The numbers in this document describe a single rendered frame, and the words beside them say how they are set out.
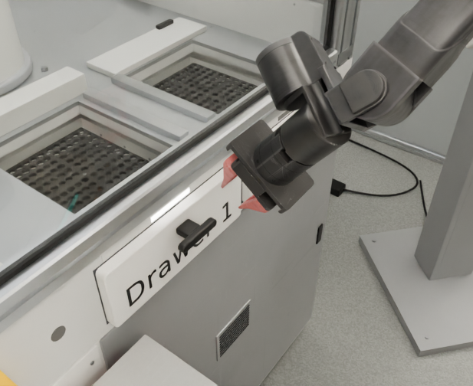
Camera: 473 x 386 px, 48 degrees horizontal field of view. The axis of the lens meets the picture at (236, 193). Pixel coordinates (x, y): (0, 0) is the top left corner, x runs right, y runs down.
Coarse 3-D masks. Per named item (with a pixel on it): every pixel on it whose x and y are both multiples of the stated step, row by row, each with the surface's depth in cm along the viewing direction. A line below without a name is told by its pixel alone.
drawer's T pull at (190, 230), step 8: (184, 224) 76; (192, 224) 76; (208, 224) 76; (176, 232) 76; (184, 232) 75; (192, 232) 75; (200, 232) 75; (208, 232) 76; (184, 240) 73; (192, 240) 74; (184, 248) 73
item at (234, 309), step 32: (320, 160) 117; (320, 192) 125; (256, 224) 102; (288, 224) 116; (320, 224) 135; (224, 256) 96; (256, 256) 109; (288, 256) 125; (192, 288) 91; (224, 288) 102; (256, 288) 116; (288, 288) 134; (128, 320) 78; (160, 320) 86; (192, 320) 96; (224, 320) 108; (256, 320) 124; (288, 320) 145; (96, 352) 75; (192, 352) 102; (224, 352) 114; (256, 352) 134; (64, 384) 72; (224, 384) 124; (256, 384) 145
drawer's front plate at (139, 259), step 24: (192, 192) 79; (216, 192) 81; (240, 192) 87; (168, 216) 75; (192, 216) 78; (216, 216) 84; (144, 240) 71; (168, 240) 75; (120, 264) 68; (144, 264) 73; (120, 288) 70; (144, 288) 75; (120, 312) 73
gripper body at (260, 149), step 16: (256, 128) 63; (240, 144) 61; (256, 144) 62; (272, 144) 58; (240, 160) 61; (256, 160) 60; (272, 160) 58; (288, 160) 57; (256, 176) 60; (272, 176) 60; (288, 176) 59; (304, 176) 64; (272, 192) 60; (288, 192) 62; (304, 192) 63; (288, 208) 61
